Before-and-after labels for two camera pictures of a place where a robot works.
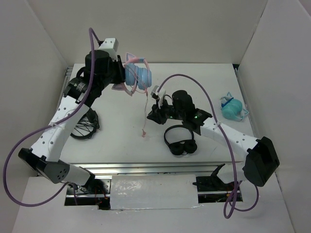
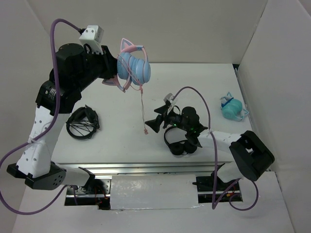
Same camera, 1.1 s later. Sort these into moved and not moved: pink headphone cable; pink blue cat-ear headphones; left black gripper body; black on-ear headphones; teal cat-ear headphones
Moved: left black gripper body; pink headphone cable; pink blue cat-ear headphones
Not moved: black on-ear headphones; teal cat-ear headphones
